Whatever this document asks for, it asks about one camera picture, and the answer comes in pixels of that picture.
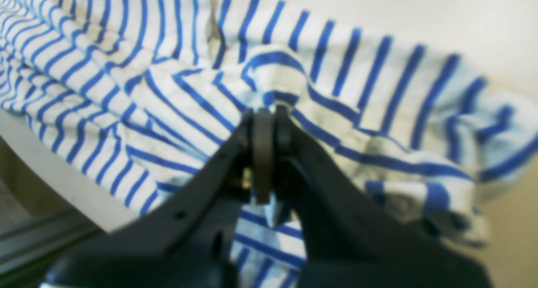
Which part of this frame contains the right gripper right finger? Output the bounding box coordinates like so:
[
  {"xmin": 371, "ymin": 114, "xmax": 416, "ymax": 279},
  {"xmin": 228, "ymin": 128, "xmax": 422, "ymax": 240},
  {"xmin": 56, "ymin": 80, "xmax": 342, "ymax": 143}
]
[{"xmin": 274, "ymin": 106, "xmax": 492, "ymax": 288}]

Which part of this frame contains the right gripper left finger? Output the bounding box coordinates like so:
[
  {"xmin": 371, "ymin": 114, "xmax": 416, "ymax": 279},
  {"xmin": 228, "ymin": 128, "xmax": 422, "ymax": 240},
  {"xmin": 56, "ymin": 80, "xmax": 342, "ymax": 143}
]
[{"xmin": 42, "ymin": 108, "xmax": 274, "ymax": 288}]

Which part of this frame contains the blue white striped T-shirt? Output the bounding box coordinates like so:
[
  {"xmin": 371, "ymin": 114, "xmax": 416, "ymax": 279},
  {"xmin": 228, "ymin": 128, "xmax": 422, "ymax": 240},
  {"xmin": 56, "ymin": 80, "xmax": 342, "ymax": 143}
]
[{"xmin": 1, "ymin": 0, "xmax": 537, "ymax": 288}]

